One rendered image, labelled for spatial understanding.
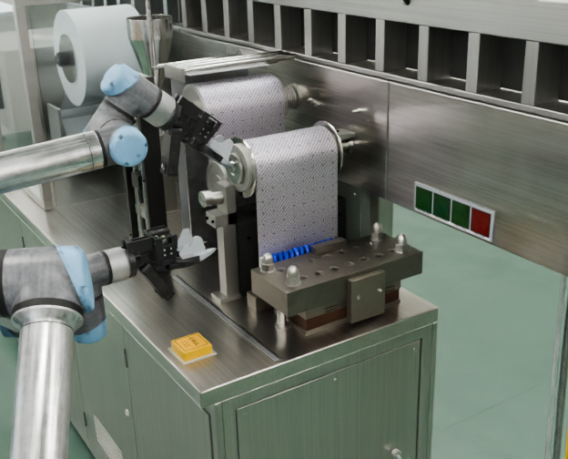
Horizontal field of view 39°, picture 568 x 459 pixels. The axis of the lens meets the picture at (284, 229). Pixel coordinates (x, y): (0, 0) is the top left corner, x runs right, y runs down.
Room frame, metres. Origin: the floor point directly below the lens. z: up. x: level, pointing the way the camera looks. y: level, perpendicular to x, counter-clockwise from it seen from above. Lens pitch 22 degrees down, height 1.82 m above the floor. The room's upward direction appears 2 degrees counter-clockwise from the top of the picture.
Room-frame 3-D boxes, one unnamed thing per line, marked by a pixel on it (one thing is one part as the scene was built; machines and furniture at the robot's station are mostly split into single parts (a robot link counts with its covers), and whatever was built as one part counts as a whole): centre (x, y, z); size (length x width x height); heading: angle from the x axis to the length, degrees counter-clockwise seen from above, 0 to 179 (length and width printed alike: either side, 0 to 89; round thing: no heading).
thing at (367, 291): (1.69, -0.19, 0.96); 0.10 x 0.03 x 0.11; 122
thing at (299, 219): (1.84, -0.04, 1.08); 0.23 x 0.01 x 0.18; 122
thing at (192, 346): (1.57, 0.22, 0.91); 0.07 x 0.07 x 0.02; 32
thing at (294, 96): (2.19, -0.01, 1.33); 0.07 x 0.07 x 0.07; 32
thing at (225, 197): (1.83, 0.16, 1.05); 0.06 x 0.05 x 0.31; 122
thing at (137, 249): (1.63, 0.30, 1.12); 0.12 x 0.08 x 0.09; 122
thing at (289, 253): (1.82, -0.04, 1.03); 0.21 x 0.04 x 0.03; 122
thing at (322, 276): (1.76, -0.13, 1.00); 0.40 x 0.16 x 0.06; 122
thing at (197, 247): (1.66, 0.20, 1.11); 0.09 x 0.03 x 0.06; 113
